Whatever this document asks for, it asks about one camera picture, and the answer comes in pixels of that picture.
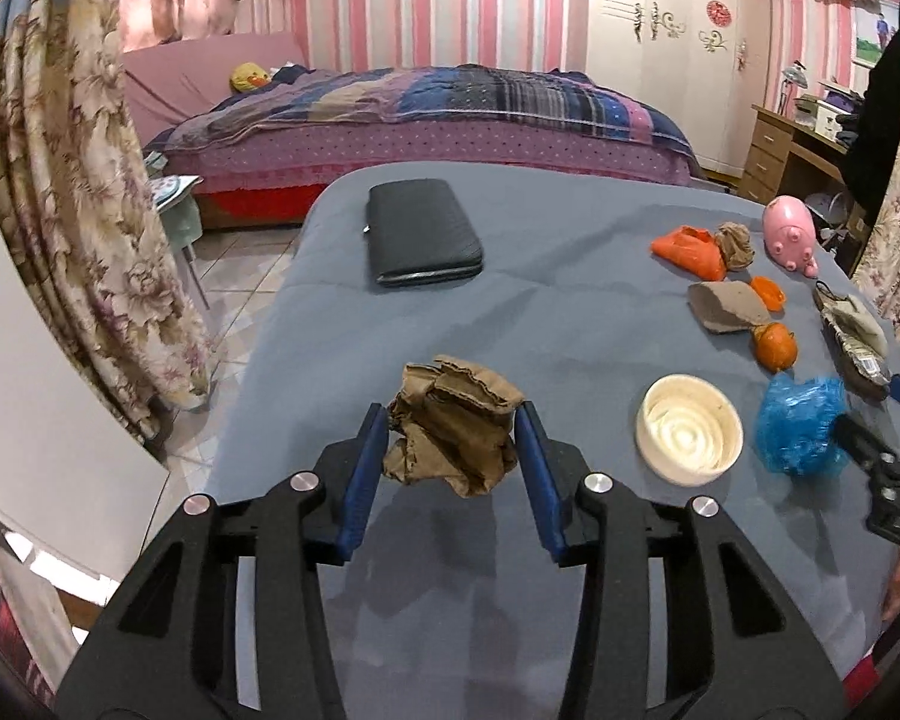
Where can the small white stool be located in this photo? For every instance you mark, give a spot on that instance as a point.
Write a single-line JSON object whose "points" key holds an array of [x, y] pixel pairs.
{"points": [[176, 191]]}

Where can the white board panel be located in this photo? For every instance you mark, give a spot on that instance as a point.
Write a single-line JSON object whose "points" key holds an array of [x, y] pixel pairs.
{"points": [[30, 427]]}

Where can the small orange plastic scrap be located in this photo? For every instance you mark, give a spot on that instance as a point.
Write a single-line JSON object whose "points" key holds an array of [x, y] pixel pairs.
{"points": [[769, 292]]}

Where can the black wallet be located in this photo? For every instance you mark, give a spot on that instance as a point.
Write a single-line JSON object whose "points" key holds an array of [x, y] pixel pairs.
{"points": [[420, 229]]}

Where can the white round lid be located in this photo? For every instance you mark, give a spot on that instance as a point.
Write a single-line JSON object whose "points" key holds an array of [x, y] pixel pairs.
{"points": [[686, 431]]}

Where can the white box on desk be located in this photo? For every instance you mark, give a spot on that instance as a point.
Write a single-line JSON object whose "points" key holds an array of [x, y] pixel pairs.
{"points": [[821, 114]]}

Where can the bed with purple sheet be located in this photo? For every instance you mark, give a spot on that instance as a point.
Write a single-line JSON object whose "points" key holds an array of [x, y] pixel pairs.
{"points": [[420, 150]]}

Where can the grey-brown cardboard piece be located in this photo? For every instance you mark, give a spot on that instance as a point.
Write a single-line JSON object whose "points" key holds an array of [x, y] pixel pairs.
{"points": [[724, 306]]}

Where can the brown phone case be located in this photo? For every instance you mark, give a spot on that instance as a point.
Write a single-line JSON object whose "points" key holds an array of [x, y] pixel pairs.
{"points": [[823, 296]]}

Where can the yellow plush toy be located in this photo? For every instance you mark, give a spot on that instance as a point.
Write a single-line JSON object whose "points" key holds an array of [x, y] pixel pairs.
{"points": [[247, 76]]}

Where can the silver snack wrapper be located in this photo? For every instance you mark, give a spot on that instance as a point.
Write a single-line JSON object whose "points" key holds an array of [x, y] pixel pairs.
{"points": [[859, 326]]}

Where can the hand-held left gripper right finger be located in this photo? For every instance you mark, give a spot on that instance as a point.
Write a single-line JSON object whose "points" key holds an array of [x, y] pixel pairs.
{"points": [[540, 487]]}

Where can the blue plastic bag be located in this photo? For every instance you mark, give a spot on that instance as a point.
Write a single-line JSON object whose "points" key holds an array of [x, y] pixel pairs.
{"points": [[795, 420]]}

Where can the desk lamp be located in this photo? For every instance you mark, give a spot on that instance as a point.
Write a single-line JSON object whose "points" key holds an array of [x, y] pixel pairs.
{"points": [[795, 73]]}

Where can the small brown paper ball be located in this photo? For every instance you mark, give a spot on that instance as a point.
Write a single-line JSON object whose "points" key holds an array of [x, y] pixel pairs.
{"points": [[736, 244]]}

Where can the dark hanging garment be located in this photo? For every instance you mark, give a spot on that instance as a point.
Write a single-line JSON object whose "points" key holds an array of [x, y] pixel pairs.
{"points": [[889, 112]]}

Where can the wooden desk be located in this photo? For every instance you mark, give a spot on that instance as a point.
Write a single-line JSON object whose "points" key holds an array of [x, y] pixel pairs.
{"points": [[769, 150]]}

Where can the small wall picture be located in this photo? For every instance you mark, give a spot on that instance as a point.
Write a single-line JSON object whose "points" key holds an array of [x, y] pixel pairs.
{"points": [[874, 34]]}

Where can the large brown paper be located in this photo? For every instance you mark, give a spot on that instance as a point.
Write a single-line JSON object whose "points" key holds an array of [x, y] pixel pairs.
{"points": [[450, 427]]}

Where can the round orange peel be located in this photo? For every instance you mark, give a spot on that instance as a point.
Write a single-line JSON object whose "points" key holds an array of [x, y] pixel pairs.
{"points": [[776, 346]]}

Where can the plaid patchwork quilt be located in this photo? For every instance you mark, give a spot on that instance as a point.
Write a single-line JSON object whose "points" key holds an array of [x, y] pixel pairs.
{"points": [[457, 101]]}

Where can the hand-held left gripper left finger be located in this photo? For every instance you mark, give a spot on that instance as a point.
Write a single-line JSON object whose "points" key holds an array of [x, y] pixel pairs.
{"points": [[360, 480]]}

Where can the pink piggy bank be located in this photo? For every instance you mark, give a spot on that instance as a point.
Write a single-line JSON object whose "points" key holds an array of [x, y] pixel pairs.
{"points": [[787, 229]]}

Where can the orange plastic bag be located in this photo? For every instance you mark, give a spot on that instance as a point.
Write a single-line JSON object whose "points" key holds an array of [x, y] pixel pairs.
{"points": [[690, 253]]}

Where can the white wardrobe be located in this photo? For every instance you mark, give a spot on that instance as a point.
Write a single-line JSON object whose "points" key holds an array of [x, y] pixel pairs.
{"points": [[675, 90]]}

